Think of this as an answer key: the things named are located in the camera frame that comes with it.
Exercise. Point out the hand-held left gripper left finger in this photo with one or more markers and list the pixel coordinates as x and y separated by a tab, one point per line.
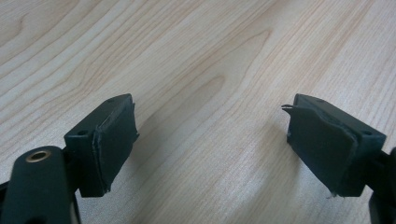
106	146

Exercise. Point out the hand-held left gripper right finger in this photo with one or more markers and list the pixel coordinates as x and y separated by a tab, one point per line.
330	146

